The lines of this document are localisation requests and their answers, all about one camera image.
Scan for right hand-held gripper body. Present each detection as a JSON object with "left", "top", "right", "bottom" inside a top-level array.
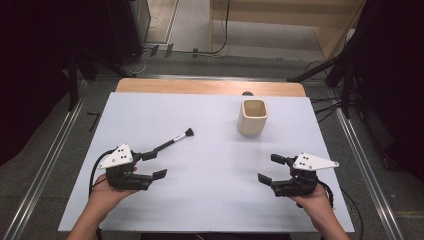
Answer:
[{"left": 270, "top": 152, "right": 340, "bottom": 198}]

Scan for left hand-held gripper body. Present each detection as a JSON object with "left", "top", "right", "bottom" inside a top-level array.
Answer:
[{"left": 97, "top": 143, "right": 155, "bottom": 192}]

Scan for black makeup brush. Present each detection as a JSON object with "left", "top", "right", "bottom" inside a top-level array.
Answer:
[{"left": 153, "top": 127, "right": 195, "bottom": 153}]

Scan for cream square cup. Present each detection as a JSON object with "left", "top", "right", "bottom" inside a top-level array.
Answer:
[{"left": 237, "top": 98, "right": 269, "bottom": 137}]

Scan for person's right hand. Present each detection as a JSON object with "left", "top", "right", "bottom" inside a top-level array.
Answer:
[{"left": 289, "top": 183, "right": 335, "bottom": 228}]

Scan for person's left hand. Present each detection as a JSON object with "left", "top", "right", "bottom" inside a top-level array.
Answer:
[{"left": 88, "top": 166, "right": 139, "bottom": 218}]

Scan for white table board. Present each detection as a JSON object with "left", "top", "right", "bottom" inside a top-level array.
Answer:
[{"left": 57, "top": 92, "right": 355, "bottom": 233}]

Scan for black hex key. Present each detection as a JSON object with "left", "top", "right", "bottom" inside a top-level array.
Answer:
[{"left": 87, "top": 112, "right": 101, "bottom": 133}]

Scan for wooden table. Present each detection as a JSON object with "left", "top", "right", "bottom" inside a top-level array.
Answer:
[{"left": 115, "top": 78, "right": 307, "bottom": 98}]

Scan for black metal stand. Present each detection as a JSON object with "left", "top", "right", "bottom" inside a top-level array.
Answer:
[
  {"left": 287, "top": 43, "right": 355, "bottom": 120},
  {"left": 66, "top": 48, "right": 136, "bottom": 112}
]

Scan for dark cabinet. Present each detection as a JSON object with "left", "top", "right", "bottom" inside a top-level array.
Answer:
[{"left": 106, "top": 0, "right": 152, "bottom": 66}]

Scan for black curtain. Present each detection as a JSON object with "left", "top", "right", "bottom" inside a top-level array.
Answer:
[
  {"left": 343, "top": 0, "right": 424, "bottom": 183},
  {"left": 0, "top": 0, "right": 144, "bottom": 168}
]

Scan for light wooden furniture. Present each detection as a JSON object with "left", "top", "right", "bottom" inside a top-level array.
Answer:
[{"left": 209, "top": 0, "right": 368, "bottom": 62}]

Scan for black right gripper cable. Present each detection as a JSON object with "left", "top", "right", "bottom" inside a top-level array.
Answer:
[{"left": 318, "top": 179, "right": 364, "bottom": 240}]

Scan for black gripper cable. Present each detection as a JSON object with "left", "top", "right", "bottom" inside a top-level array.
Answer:
[
  {"left": 318, "top": 179, "right": 364, "bottom": 240},
  {"left": 88, "top": 149, "right": 116, "bottom": 198}
]

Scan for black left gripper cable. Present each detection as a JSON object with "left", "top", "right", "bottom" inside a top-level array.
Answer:
[{"left": 88, "top": 149, "right": 116, "bottom": 198}]

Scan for metal floor rail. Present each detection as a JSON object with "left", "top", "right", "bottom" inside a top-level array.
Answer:
[
  {"left": 328, "top": 88, "right": 405, "bottom": 240},
  {"left": 2, "top": 79, "right": 92, "bottom": 240}
]

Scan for black floor cables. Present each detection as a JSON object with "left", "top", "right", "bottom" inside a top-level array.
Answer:
[{"left": 309, "top": 95, "right": 344, "bottom": 124}]

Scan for white floor cable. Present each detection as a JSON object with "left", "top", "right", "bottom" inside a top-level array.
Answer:
[{"left": 131, "top": 49, "right": 152, "bottom": 75}]

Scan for black hanging cable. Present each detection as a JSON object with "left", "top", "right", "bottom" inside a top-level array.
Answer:
[{"left": 173, "top": 0, "right": 232, "bottom": 56}]

